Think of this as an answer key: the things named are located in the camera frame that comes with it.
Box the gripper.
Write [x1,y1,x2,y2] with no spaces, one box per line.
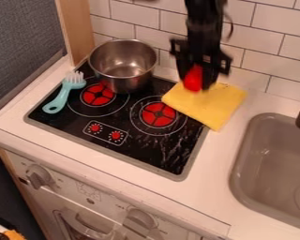
[169,35,234,92]

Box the red toy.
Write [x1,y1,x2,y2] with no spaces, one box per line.
[181,63,205,93]

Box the yellow cloth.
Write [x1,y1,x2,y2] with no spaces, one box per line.
[159,80,249,132]

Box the silver pot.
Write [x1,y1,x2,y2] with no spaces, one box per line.
[87,38,160,95]

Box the toy stove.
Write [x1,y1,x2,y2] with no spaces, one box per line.
[23,59,211,183]

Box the toy sink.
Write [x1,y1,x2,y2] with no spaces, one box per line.
[229,112,300,233]

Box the light blue brush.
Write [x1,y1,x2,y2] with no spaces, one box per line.
[40,70,88,114]

